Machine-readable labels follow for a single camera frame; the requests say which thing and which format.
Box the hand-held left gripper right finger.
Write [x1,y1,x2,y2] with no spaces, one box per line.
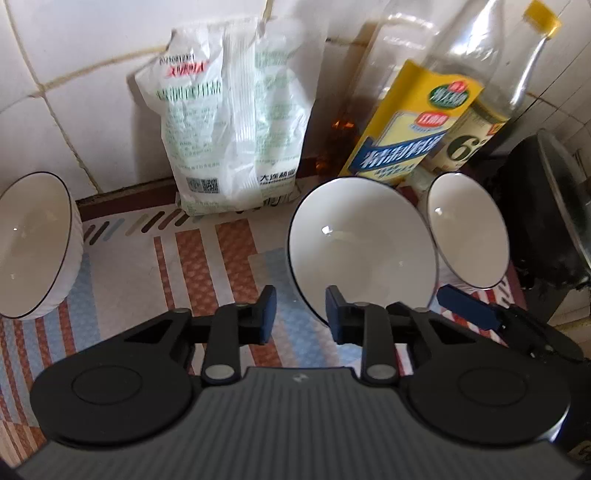
[325,285,463,384]

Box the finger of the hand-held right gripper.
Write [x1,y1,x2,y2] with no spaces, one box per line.
[436,284,585,362]

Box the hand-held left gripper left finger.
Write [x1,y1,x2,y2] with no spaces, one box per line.
[124,285,278,387]

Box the white ribbed bowl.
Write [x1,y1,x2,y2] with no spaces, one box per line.
[425,172,510,291]
[287,177,439,326]
[0,172,84,321]

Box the striped table cloth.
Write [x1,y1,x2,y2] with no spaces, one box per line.
[0,182,525,464]

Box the black pot with glass lid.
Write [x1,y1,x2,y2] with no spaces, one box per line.
[499,128,591,325]

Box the yellow cap vinegar bottle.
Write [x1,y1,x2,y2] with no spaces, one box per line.
[414,0,563,195]

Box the yellow label cooking wine bottle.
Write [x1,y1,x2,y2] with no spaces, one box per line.
[338,0,505,186]

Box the white salt bag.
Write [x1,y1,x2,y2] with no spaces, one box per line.
[133,16,325,217]

